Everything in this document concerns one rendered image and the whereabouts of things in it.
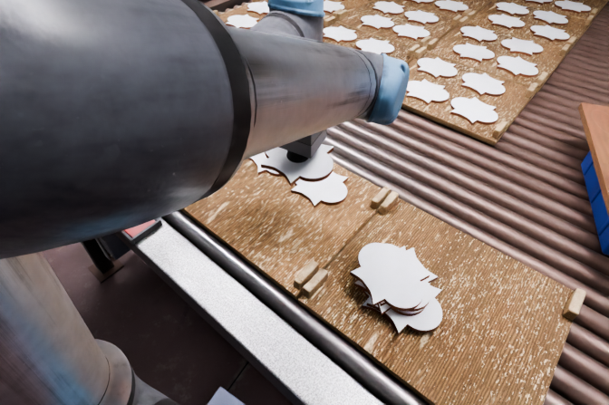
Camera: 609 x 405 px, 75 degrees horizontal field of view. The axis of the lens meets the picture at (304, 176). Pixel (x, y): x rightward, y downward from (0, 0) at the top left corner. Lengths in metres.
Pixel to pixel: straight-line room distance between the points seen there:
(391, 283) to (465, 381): 0.19
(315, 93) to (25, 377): 0.28
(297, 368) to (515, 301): 0.42
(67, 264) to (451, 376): 1.86
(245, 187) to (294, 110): 0.75
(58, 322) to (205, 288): 0.51
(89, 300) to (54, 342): 1.72
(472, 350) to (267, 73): 0.66
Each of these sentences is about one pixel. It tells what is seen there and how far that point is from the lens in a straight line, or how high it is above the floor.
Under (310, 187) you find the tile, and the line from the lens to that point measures 0.94.
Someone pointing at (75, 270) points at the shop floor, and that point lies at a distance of 2.21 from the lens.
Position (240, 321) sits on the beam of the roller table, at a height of 0.92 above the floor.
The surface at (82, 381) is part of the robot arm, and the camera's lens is 0.41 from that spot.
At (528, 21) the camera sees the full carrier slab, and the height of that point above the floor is 0.94.
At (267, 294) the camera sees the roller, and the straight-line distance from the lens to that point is 0.81.
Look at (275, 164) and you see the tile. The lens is 0.73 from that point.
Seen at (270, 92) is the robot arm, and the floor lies 1.51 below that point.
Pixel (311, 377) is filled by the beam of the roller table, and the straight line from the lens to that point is 0.74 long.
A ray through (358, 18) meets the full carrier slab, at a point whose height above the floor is 0.94.
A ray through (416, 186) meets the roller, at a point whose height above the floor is 0.92.
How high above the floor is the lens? 1.62
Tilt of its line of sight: 44 degrees down
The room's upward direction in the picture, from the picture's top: straight up
